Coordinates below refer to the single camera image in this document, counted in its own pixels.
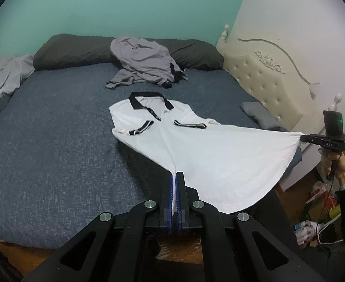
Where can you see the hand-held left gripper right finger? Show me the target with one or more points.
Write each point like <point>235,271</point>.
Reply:
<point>179,202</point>

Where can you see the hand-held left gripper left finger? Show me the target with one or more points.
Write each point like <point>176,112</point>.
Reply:
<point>170,199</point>

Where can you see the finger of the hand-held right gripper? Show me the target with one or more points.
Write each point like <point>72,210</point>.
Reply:
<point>306,139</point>

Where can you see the white polo shirt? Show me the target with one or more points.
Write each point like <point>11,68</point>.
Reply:
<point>204,152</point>

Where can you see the person's right hand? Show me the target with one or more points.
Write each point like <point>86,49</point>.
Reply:
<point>344,169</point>

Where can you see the small grey folded cloth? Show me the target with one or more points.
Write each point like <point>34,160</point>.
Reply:
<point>260,114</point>

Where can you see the red white plastic bag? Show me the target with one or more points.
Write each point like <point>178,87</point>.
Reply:
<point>319,191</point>

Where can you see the cream tufted headboard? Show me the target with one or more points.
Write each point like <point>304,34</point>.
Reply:
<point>266,73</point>

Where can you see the blue patterned bed sheet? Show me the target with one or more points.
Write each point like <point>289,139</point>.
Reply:
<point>58,152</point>

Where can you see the grey knit garment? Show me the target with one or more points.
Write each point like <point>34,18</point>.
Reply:
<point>121,79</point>

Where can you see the grey garment with black trim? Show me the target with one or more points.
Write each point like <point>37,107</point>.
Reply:
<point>143,55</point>

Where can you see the dark grey long pillow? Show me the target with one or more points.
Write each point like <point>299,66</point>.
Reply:
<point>69,50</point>

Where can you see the light grey duvet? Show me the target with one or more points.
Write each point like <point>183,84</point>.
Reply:
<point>2,82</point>

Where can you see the wooden bed frame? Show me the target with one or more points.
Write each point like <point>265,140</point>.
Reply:
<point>178,245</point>

